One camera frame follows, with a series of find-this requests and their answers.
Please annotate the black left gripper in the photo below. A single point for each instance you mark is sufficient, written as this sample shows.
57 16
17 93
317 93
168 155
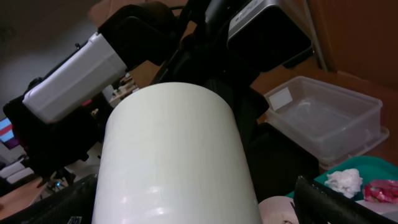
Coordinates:
201 57

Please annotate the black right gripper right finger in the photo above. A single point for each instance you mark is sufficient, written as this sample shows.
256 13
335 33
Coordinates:
316 203

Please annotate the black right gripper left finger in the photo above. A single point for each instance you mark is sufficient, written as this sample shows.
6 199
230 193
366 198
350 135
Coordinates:
73 204

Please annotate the large pink plate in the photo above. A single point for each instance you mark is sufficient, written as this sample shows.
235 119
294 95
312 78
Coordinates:
279 209

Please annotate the white cup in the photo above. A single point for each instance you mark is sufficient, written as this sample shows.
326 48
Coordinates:
172 154

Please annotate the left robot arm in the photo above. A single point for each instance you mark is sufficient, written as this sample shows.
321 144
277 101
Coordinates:
134 34

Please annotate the crumpled white tissue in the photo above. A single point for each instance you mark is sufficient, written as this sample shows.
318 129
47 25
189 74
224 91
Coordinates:
347 182

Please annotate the black bin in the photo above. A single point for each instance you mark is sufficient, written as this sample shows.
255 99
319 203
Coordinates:
275 162

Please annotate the teal tray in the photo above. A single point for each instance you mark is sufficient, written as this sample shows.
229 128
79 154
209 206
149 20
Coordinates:
370 168

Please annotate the red snack wrapper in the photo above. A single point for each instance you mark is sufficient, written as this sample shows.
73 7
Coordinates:
381 191

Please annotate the clear plastic bin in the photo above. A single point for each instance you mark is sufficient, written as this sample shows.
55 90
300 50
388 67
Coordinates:
332 123

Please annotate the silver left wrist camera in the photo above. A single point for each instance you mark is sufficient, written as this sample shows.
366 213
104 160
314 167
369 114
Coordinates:
264 35

